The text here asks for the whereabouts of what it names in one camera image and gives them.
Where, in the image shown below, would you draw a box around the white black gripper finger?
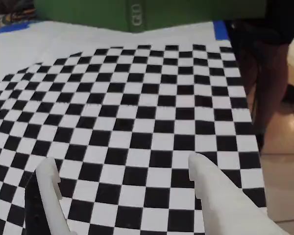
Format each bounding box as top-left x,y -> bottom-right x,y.
24,157 -> 72,235

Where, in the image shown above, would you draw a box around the black white checkered mat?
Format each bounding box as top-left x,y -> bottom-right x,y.
0,21 -> 269,235

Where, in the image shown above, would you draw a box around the blue tape strip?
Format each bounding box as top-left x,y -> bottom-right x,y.
0,21 -> 31,35
213,20 -> 231,41

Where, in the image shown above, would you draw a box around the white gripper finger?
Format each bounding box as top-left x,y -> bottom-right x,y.
188,152 -> 288,235

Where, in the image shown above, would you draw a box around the green game box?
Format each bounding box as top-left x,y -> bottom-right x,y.
33,0 -> 267,33

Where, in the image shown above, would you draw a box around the person legs black shorts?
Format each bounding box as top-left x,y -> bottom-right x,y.
224,0 -> 294,154

